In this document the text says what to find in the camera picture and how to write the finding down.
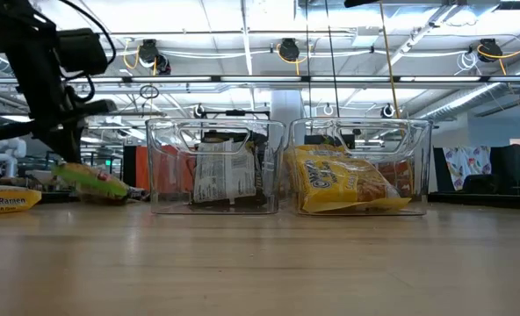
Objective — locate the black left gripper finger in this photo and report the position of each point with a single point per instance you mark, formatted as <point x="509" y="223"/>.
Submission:
<point x="52" y="142"/>
<point x="72" y="145"/>

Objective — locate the green Maruchan ramen pack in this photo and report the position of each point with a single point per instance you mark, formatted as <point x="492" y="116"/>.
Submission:
<point x="93" y="182"/>

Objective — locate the yellow Maruchan ramen pack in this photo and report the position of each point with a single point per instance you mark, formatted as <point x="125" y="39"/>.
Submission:
<point x="330" y="184"/>
<point x="317" y="150"/>
<point x="5" y="201"/>

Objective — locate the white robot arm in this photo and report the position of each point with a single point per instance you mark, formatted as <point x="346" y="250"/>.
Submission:
<point x="7" y="153"/>

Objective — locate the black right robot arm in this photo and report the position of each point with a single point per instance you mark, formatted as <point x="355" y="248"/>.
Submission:
<point x="361" y="3"/>

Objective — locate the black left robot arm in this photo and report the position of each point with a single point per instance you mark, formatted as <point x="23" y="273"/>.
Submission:
<point x="27" y="39"/>

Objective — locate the black panel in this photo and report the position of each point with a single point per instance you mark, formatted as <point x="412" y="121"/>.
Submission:
<point x="129" y="169"/>

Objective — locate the clear plastic bin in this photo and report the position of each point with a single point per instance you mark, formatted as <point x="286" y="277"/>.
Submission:
<point x="418" y="131"/>
<point x="163" y="202"/>

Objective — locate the long linear light fixture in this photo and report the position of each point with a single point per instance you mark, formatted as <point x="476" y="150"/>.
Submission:
<point x="260" y="79"/>

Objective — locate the white pillar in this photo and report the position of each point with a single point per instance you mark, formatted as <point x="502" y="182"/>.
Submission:
<point x="286" y="105"/>

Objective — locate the floral cloth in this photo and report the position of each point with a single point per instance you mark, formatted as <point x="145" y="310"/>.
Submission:
<point x="466" y="164"/>

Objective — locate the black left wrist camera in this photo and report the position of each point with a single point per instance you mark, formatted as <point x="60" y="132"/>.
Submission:
<point x="82" y="52"/>

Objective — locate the black aluminium table frame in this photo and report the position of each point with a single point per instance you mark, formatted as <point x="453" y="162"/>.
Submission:
<point x="484" y="199"/>

